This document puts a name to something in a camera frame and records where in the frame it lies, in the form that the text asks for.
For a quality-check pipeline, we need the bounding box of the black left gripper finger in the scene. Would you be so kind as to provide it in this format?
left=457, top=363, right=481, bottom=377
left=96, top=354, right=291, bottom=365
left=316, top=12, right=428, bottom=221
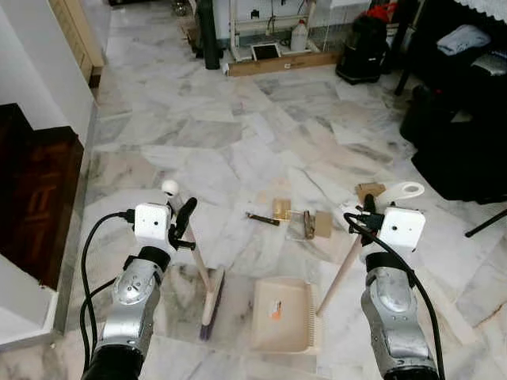
left=176, top=197, right=198, bottom=238

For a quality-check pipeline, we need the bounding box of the wooden broom with white knob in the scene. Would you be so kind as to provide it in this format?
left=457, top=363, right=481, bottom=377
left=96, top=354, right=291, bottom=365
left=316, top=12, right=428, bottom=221
left=161, top=180, right=227, bottom=341

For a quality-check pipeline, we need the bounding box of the beige long-handled dustpan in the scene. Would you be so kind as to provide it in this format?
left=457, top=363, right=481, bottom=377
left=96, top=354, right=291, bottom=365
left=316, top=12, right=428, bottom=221
left=250, top=181, right=426, bottom=355

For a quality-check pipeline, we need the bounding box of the flat brown wrapper piece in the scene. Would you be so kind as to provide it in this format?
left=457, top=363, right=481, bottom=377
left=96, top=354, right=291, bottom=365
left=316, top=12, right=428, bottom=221
left=303, top=211, right=333, bottom=239

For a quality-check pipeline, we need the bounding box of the clear plastic wrapper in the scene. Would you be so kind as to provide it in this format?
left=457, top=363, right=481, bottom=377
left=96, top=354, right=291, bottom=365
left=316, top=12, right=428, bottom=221
left=285, top=209, right=314, bottom=241

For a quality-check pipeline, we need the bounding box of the thin dark stick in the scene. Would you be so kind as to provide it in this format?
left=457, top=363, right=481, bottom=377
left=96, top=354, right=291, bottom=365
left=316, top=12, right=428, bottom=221
left=245, top=211, right=280, bottom=227

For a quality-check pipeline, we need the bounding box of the small gold box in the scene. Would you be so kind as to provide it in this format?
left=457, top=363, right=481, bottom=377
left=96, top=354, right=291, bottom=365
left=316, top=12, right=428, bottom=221
left=273, top=198, right=293, bottom=221

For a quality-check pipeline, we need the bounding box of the small round black bag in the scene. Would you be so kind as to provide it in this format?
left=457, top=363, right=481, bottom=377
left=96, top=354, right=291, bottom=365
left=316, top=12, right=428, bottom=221
left=399, top=82, right=446, bottom=148

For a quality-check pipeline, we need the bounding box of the large black bag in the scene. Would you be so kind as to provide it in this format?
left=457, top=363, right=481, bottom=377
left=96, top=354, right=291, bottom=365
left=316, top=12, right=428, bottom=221
left=411, top=111, right=507, bottom=204

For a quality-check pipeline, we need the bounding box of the black tripod leg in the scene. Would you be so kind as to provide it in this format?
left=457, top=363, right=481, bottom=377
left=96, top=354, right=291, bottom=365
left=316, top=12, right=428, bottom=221
left=464, top=209, right=507, bottom=238

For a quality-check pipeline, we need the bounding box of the dark wooden cabinet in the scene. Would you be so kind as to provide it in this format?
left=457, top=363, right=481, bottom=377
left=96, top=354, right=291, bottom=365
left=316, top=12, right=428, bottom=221
left=0, top=103, right=85, bottom=291

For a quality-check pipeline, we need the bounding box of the black vacuum cleaner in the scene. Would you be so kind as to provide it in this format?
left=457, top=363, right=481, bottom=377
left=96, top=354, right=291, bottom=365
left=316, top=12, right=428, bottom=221
left=335, top=13, right=391, bottom=86

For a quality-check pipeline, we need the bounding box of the black table leg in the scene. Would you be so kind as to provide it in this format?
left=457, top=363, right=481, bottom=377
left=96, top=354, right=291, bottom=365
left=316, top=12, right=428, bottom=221
left=393, top=0, right=421, bottom=97

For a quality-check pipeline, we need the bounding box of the long wooden plank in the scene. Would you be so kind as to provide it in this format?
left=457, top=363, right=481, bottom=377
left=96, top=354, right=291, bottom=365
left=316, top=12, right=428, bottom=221
left=225, top=51, right=343, bottom=78

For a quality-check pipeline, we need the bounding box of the white framed treadle pedal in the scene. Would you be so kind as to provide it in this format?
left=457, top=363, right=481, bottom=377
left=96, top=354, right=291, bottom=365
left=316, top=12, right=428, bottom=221
left=250, top=43, right=283, bottom=63

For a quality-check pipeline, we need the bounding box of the black upright tube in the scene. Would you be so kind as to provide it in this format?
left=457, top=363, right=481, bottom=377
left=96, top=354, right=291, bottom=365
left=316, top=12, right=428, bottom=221
left=196, top=0, right=222, bottom=71

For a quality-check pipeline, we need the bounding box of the white plastic jug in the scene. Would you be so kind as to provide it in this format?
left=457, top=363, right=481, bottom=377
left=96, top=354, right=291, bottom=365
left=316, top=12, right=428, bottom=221
left=290, top=19, right=311, bottom=53

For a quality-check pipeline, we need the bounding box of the grey lidded appliance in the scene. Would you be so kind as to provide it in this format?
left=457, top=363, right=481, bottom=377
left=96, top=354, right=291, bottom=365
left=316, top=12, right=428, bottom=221
left=471, top=51, right=507, bottom=80

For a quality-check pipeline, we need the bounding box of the white grey fabric bag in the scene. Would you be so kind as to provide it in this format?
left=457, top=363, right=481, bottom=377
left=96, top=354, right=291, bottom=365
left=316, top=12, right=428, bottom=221
left=436, top=25, right=493, bottom=57

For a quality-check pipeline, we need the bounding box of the red cloth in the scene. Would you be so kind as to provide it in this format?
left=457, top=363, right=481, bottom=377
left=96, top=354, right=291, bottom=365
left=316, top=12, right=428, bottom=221
left=365, top=2, right=398, bottom=24

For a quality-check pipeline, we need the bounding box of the light wooden louvre door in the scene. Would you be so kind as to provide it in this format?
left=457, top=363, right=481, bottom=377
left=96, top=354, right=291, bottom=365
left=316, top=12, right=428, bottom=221
left=48, top=0, right=107, bottom=88

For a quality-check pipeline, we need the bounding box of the table with white lace cloth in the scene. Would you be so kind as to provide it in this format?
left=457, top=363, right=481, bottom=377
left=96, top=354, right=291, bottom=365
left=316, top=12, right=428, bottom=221
left=453, top=0, right=507, bottom=22

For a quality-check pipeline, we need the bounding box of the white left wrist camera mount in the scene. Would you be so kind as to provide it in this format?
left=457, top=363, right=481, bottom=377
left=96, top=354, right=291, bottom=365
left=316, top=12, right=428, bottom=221
left=133, top=203, right=174, bottom=243

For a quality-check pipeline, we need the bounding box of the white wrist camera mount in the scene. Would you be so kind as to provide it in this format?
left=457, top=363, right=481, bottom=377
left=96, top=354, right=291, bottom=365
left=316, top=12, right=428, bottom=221
left=378, top=207, right=427, bottom=253
left=133, top=203, right=174, bottom=243

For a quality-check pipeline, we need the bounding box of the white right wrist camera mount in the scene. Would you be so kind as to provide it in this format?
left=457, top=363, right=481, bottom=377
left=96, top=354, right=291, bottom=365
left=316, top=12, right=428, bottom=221
left=378, top=207, right=427, bottom=253

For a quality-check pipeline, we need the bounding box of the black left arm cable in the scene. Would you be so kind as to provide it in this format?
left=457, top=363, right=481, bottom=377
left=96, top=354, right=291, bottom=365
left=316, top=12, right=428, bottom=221
left=79, top=209, right=137, bottom=374

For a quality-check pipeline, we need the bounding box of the white sewing table frame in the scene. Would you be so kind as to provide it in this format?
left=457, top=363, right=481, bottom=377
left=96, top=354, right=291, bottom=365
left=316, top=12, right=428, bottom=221
left=228, top=0, right=334, bottom=63

